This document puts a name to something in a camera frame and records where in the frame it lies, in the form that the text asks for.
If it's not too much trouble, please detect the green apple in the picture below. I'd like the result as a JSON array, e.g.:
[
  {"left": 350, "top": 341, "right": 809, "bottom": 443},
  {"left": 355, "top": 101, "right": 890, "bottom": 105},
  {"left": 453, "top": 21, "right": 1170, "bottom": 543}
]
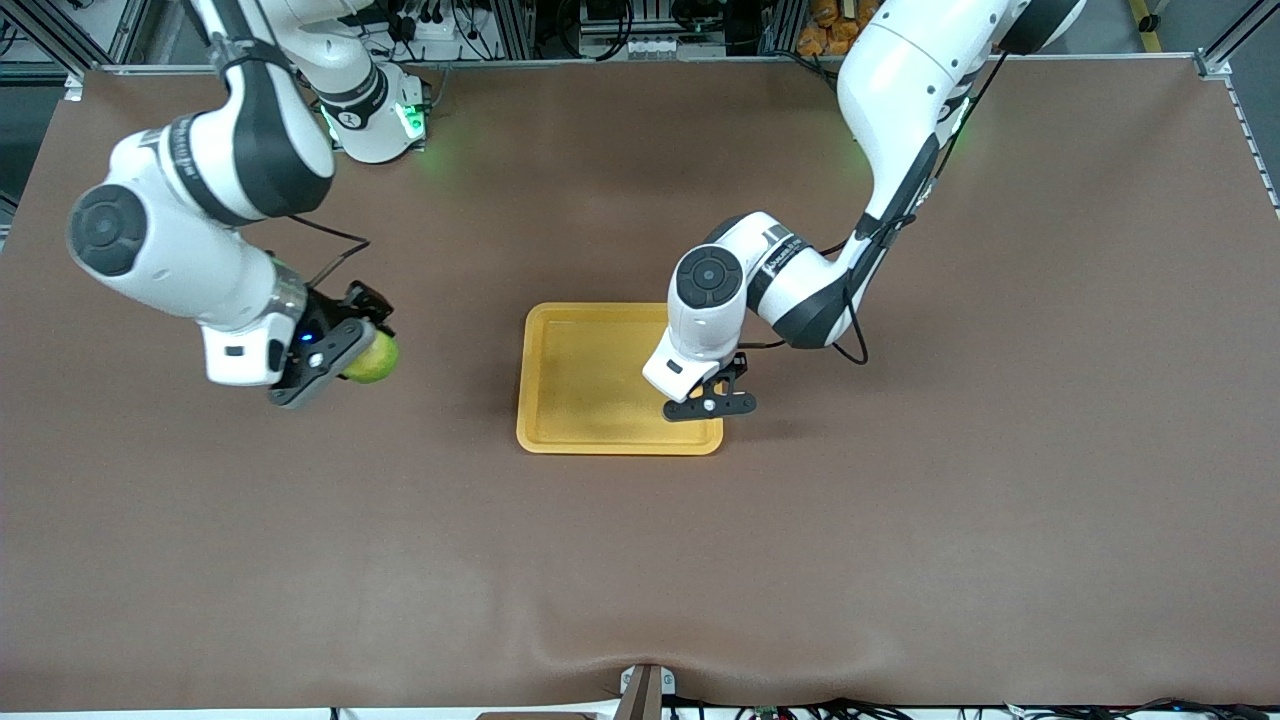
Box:
[{"left": 343, "top": 333, "right": 400, "bottom": 385}]

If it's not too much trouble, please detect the silver table edge rail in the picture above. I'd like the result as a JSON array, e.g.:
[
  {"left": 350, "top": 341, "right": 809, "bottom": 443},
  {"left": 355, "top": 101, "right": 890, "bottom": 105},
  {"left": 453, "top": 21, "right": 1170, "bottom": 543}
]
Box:
[{"left": 98, "top": 55, "right": 1201, "bottom": 74}]

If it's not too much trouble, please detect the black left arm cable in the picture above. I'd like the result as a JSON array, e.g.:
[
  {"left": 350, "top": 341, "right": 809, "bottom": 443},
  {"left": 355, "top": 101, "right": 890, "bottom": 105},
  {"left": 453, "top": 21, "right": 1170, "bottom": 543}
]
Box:
[{"left": 735, "top": 50, "right": 1011, "bottom": 366}]

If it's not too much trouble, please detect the aluminium frame post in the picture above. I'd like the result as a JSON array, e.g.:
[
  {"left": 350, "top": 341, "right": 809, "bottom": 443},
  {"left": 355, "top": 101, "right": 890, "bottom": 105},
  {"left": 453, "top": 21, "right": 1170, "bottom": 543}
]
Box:
[
  {"left": 488, "top": 0, "right": 538, "bottom": 61},
  {"left": 758, "top": 0, "right": 806, "bottom": 56}
]

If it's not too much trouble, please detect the white power strip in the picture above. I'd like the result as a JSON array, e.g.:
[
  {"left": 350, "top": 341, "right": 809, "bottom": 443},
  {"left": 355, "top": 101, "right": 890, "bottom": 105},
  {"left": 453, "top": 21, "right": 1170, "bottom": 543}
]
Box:
[{"left": 385, "top": 8, "right": 463, "bottom": 43}]

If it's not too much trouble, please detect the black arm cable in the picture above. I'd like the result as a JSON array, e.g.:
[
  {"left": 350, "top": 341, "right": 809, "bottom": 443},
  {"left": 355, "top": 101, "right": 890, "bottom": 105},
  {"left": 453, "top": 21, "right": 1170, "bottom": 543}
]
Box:
[
  {"left": 288, "top": 213, "right": 371, "bottom": 291},
  {"left": 735, "top": 50, "right": 1011, "bottom": 366}
]

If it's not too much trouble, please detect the yellow plastic tray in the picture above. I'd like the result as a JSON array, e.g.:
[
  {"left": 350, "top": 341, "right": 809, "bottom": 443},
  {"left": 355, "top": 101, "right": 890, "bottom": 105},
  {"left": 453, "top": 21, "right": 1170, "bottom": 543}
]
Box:
[{"left": 516, "top": 302, "right": 724, "bottom": 457}]

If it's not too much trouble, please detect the orange bread pile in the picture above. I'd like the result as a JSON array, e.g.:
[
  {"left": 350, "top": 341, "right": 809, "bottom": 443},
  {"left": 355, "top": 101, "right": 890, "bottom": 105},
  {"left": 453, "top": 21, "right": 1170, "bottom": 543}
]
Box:
[{"left": 797, "top": 0, "right": 879, "bottom": 58}]

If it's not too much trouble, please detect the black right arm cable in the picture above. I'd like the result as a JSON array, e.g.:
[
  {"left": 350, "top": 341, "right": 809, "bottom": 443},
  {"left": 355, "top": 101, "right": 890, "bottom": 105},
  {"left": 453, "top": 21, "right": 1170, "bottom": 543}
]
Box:
[{"left": 288, "top": 213, "right": 371, "bottom": 291}]

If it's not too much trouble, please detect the grey control box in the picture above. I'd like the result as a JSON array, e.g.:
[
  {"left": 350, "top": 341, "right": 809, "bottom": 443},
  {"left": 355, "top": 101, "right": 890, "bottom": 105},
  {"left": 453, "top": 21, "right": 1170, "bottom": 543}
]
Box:
[{"left": 578, "top": 0, "right": 729, "bottom": 59}]

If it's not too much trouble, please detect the brown table mat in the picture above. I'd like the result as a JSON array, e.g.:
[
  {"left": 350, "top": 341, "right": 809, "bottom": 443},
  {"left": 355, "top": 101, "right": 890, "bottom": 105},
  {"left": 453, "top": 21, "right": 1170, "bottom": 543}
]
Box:
[{"left": 0, "top": 55, "right": 1280, "bottom": 713}]

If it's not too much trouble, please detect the grey metal clamp bracket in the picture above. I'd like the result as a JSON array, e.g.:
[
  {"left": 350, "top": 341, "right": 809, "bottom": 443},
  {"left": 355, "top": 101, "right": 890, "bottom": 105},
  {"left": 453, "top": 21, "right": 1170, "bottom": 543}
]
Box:
[{"left": 615, "top": 663, "right": 678, "bottom": 720}]

